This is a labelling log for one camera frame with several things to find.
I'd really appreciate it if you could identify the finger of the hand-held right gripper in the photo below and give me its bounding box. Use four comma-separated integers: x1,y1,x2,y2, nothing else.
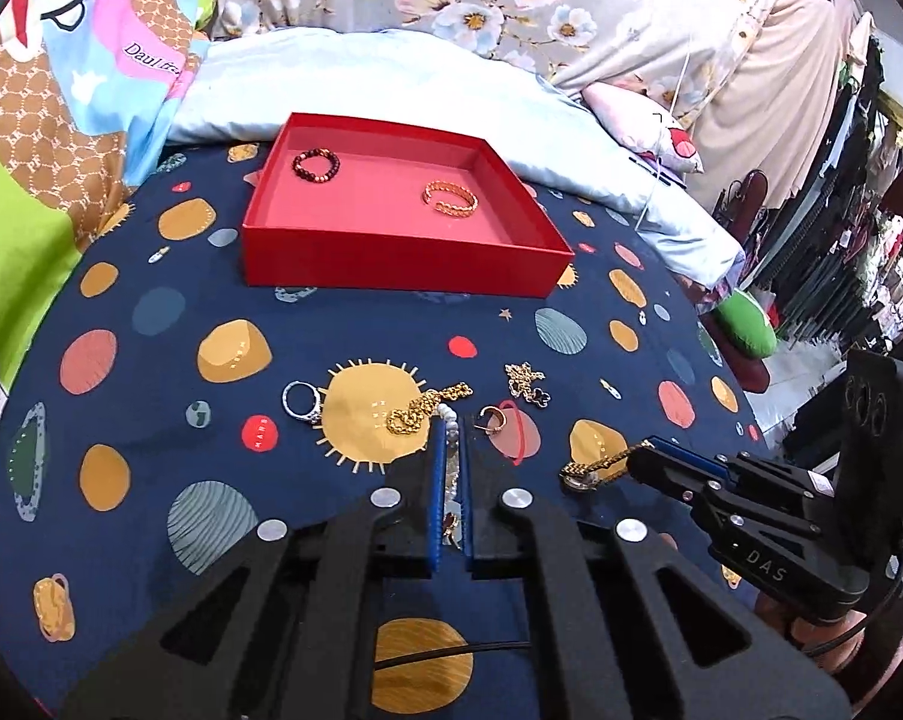
646,436,836,502
625,448,821,542

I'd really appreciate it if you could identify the white pearl bracelet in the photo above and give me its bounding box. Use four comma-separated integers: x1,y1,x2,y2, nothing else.
436,401,465,548

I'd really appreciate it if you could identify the gold hoop earring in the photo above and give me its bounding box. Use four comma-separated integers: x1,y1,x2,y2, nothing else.
477,405,523,436

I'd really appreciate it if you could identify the pink plush toy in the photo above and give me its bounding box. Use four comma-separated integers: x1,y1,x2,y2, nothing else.
582,79,703,173

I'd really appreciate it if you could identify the gold twisted bangle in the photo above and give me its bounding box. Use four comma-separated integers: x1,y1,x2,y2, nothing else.
422,180,478,220

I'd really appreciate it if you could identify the gold chain bracelet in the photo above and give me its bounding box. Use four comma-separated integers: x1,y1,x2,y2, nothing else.
386,381,473,437

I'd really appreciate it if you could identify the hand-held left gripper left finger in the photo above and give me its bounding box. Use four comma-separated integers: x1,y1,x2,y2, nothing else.
57,420,460,720

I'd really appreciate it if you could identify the colourful cartoon monkey blanket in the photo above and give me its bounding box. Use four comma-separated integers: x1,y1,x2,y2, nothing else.
0,0,231,616

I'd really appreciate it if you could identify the white cable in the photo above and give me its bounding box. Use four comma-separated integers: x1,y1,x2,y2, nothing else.
631,30,692,233

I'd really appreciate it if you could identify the light blue pillow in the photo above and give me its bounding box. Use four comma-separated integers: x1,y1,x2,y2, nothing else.
167,28,745,286

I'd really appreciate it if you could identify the green cushion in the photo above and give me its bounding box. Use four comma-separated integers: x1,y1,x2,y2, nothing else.
713,289,778,359

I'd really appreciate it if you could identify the dark red bead bracelet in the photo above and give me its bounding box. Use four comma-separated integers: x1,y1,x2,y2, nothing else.
293,148,342,183

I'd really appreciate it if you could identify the beige hanging cloth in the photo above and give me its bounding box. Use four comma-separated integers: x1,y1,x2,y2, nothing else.
691,0,872,211

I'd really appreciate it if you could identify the black cable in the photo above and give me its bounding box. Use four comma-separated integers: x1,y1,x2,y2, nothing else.
376,637,531,672

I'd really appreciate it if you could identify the silver ring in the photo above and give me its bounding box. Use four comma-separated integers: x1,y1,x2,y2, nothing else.
282,380,325,423

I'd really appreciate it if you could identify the red cardboard box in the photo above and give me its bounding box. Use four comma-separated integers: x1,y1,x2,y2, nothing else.
241,112,576,299

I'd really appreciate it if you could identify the rack of hanging clothes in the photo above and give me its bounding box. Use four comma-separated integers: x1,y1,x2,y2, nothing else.
751,52,903,361

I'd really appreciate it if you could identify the gold wristwatch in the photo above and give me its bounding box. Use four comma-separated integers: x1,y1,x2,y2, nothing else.
560,444,647,494

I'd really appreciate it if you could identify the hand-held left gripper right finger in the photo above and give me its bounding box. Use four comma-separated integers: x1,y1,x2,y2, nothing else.
458,426,856,720

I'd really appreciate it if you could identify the gold necklace with black clover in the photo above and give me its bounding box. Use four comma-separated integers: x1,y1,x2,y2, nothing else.
505,362,559,410

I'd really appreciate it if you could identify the dark red handbag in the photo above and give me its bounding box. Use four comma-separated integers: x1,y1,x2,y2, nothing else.
713,169,771,241

